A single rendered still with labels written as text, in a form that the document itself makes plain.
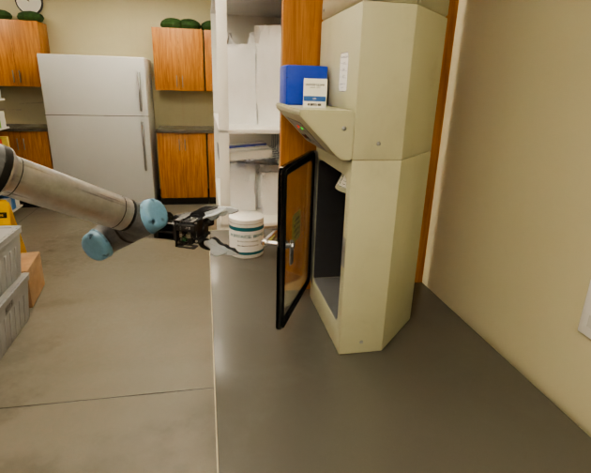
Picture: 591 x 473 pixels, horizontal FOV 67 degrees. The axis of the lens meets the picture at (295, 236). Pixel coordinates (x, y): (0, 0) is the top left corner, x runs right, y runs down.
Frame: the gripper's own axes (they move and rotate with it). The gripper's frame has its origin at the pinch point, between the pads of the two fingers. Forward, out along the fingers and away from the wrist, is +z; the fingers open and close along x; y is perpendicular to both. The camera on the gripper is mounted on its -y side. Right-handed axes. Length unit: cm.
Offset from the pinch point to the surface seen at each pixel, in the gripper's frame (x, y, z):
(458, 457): -26, 32, 55
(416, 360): -26, 4, 47
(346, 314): -15.2, 6.4, 30.0
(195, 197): -110, -421, -236
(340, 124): 28.4, 8.3, 26.0
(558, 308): -8, 2, 75
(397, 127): 28.0, 2.8, 37.1
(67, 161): -61, -343, -363
